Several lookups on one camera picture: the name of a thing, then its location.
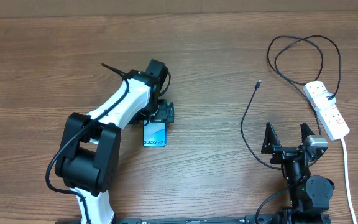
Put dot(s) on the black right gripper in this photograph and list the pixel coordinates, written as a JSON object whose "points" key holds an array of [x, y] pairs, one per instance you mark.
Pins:
{"points": [[270, 144]]}

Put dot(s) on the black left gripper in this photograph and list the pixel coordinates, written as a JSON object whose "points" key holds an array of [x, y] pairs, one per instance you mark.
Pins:
{"points": [[165, 112]]}

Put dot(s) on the Samsung Galaxy smartphone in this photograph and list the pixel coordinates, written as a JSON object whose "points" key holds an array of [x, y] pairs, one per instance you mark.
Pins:
{"points": [[154, 135]]}

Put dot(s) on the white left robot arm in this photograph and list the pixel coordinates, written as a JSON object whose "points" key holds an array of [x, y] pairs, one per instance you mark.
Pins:
{"points": [[87, 160]]}

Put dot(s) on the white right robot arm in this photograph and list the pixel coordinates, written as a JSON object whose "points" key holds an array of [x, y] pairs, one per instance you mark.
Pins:
{"points": [[309, 194]]}

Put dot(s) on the white charger plug adapter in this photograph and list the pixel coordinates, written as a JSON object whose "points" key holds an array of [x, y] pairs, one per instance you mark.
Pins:
{"points": [[323, 101]]}

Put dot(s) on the white power strip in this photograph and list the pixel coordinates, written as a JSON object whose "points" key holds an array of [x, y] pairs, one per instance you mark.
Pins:
{"points": [[331, 118]]}

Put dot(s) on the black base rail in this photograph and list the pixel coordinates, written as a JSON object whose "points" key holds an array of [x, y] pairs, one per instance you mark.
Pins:
{"points": [[248, 219]]}

